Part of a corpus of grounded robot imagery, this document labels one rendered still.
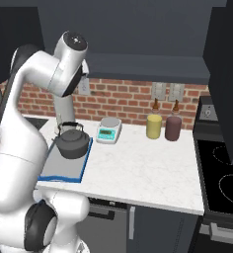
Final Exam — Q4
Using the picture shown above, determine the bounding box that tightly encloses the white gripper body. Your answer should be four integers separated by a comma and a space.
53, 89, 76, 126

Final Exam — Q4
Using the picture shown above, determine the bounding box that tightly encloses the black stove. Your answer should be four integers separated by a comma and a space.
192, 95, 233, 253

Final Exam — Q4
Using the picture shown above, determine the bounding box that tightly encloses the maroon bottle with brown neck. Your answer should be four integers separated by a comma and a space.
164, 99, 184, 142

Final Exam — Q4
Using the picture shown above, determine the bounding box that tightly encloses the black dishwasher handle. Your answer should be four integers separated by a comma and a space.
88, 208, 117, 221

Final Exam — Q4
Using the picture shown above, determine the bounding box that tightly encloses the white and teal kitchen scale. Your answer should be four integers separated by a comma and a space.
95, 117, 123, 145

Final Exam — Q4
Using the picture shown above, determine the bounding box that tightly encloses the yellow bottle with brown neck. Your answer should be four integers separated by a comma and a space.
145, 98, 163, 140

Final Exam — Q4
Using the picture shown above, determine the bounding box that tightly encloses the grey cabinet door handle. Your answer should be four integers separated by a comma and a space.
127, 205, 136, 241

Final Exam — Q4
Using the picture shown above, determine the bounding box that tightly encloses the dark grey kettle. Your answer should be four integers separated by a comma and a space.
54, 121, 92, 160

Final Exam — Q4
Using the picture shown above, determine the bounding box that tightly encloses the dark base cabinet door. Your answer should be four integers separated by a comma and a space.
125, 204, 200, 253

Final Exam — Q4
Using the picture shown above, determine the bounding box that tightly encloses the grey tray with blue rim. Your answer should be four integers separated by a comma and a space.
38, 136, 94, 184

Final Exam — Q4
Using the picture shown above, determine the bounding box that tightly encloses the dark wall cabinet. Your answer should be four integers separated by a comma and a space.
37, 0, 229, 86

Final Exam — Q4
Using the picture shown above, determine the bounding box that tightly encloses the grey oven handle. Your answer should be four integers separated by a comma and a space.
208, 221, 233, 247

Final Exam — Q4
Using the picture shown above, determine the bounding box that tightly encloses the dark sink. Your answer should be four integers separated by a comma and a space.
0, 112, 50, 143

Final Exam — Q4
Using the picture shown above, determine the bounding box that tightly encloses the grey dishwasher front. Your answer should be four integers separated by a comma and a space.
76, 197, 129, 253

